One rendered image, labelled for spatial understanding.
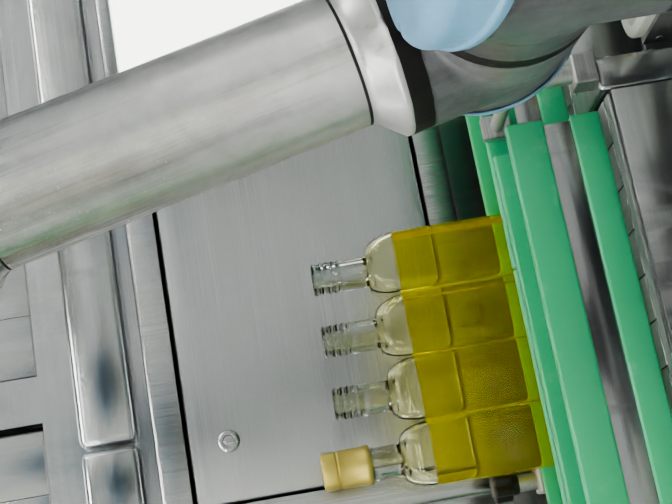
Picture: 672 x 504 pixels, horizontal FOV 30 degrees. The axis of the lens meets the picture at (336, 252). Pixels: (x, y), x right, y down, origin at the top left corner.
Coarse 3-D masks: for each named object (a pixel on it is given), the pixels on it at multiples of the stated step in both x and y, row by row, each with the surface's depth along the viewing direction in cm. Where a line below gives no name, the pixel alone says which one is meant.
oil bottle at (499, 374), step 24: (408, 360) 111; (432, 360) 110; (456, 360) 110; (480, 360) 110; (504, 360) 110; (528, 360) 111; (408, 384) 110; (432, 384) 110; (456, 384) 110; (480, 384) 110; (504, 384) 110; (528, 384) 110; (408, 408) 110; (432, 408) 109; (456, 408) 110; (480, 408) 110
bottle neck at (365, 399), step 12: (360, 384) 112; (372, 384) 112; (384, 384) 112; (336, 396) 111; (348, 396) 111; (360, 396) 111; (372, 396) 111; (384, 396) 111; (336, 408) 111; (348, 408) 111; (360, 408) 111; (372, 408) 111; (384, 408) 111
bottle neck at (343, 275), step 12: (324, 264) 115; (336, 264) 114; (348, 264) 114; (360, 264) 114; (312, 276) 114; (324, 276) 114; (336, 276) 114; (348, 276) 114; (360, 276) 114; (324, 288) 114; (336, 288) 114; (348, 288) 114; (360, 288) 115
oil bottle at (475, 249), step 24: (384, 240) 113; (408, 240) 113; (432, 240) 113; (456, 240) 113; (480, 240) 113; (504, 240) 113; (384, 264) 113; (408, 264) 113; (432, 264) 113; (456, 264) 113; (480, 264) 113; (504, 264) 113; (384, 288) 113; (408, 288) 112; (432, 288) 114
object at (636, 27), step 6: (630, 18) 108; (636, 18) 105; (642, 18) 103; (648, 18) 103; (624, 24) 108; (630, 24) 107; (636, 24) 105; (642, 24) 104; (648, 24) 104; (630, 30) 107; (636, 30) 105; (642, 30) 105; (630, 36) 107; (636, 36) 106; (642, 36) 107
